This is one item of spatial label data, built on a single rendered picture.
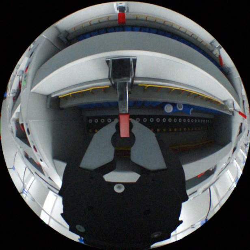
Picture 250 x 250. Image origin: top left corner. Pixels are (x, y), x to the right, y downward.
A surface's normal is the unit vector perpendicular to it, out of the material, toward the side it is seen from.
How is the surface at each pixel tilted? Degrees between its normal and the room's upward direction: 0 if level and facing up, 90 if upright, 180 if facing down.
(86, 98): 109
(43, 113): 90
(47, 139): 90
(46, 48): 90
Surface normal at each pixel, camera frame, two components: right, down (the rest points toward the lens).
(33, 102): 1.00, -0.01
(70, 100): -0.07, 0.06
